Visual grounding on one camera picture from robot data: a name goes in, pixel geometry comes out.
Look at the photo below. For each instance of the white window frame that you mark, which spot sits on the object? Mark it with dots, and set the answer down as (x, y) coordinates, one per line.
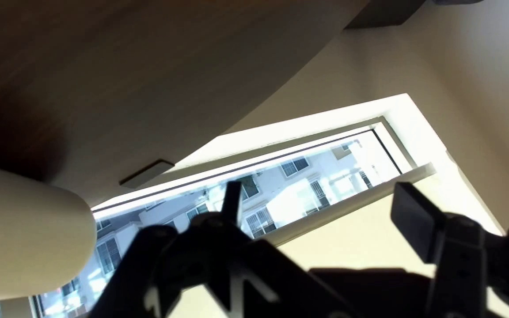
(300, 133)

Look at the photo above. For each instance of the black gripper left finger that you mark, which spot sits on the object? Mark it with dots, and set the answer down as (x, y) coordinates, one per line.
(166, 270)

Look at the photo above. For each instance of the cream ceramic mug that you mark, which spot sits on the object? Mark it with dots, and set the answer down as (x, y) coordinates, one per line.
(25, 235)

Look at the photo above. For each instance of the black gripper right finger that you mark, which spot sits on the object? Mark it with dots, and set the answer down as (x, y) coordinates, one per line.
(472, 270)

